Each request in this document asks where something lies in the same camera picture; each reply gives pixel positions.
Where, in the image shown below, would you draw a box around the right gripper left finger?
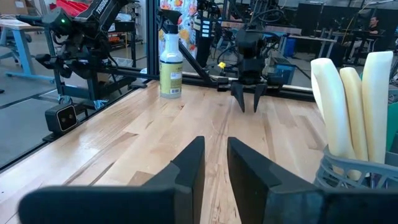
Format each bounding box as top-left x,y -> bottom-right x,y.
17,136 -> 206,224

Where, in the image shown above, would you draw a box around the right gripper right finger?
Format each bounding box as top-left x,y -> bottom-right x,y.
226,136 -> 398,224

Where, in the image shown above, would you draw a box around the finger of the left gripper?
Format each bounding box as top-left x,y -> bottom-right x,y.
253,83 -> 268,113
230,81 -> 246,113

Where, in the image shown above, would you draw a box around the grey mesh cutlery basket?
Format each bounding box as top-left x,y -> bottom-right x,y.
313,90 -> 398,190

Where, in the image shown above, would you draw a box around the cream handled knife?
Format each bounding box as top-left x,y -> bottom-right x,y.
361,50 -> 394,165
310,57 -> 358,181
338,67 -> 369,162

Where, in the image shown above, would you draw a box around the blue plastic crate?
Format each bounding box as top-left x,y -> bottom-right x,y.
270,57 -> 297,86

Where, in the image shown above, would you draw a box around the clear spray bottle black cap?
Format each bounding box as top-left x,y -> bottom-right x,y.
157,8 -> 184,100

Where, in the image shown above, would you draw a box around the floral patterned cloth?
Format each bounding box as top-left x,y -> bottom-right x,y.
157,0 -> 208,60

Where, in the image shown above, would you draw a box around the background work desks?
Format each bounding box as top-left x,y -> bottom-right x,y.
220,20 -> 386,66

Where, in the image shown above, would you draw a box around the person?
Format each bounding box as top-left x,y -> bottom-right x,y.
345,16 -> 382,60

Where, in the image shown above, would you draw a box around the blue legged table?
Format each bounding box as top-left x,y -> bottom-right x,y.
0,18 -> 56,84

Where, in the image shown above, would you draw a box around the red storage bin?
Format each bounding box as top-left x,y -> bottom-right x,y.
49,0 -> 91,18

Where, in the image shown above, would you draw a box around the cardboard box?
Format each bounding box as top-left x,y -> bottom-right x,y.
0,0 -> 29,16

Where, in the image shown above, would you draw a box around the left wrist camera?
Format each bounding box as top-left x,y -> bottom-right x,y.
235,29 -> 264,58

